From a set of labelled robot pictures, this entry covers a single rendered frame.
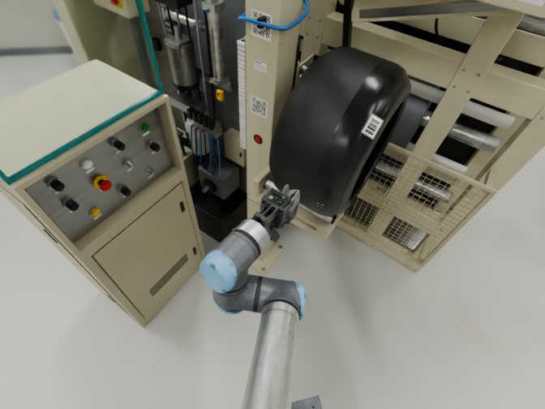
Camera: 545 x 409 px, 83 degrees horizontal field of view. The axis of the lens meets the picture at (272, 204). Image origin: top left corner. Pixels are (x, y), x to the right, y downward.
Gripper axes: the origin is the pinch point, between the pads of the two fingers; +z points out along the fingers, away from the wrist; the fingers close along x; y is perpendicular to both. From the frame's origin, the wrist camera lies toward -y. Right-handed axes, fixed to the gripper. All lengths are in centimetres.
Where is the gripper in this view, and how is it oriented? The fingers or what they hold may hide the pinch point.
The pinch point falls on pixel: (294, 194)
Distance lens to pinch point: 92.4
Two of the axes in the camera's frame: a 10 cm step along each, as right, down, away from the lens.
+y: 1.3, -6.7, -7.3
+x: -8.3, -4.8, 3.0
